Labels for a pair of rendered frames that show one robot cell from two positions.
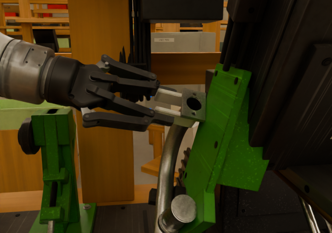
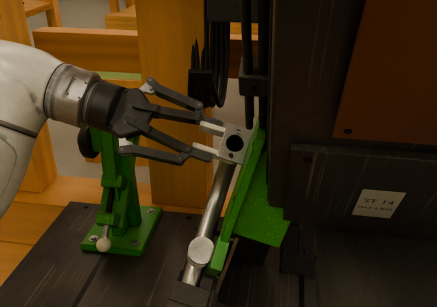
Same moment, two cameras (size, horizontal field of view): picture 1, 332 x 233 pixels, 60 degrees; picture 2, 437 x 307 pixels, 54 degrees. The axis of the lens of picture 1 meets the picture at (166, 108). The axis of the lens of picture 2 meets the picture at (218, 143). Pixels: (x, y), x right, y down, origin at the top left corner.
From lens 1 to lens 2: 0.28 m
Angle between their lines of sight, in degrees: 21
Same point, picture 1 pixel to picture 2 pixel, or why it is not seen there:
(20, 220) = (88, 213)
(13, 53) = (56, 84)
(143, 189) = not seen: hidden behind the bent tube
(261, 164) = (281, 224)
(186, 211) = (203, 253)
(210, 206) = (220, 255)
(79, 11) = not seen: outside the picture
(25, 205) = (96, 196)
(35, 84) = (75, 114)
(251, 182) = (271, 238)
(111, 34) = (182, 24)
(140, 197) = not seen: hidden behind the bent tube
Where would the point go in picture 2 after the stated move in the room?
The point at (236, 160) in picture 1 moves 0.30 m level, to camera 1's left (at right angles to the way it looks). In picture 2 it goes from (255, 216) to (62, 181)
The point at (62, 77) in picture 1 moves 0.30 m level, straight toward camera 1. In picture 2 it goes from (101, 109) to (32, 248)
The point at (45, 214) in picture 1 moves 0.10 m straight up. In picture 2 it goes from (100, 219) to (93, 175)
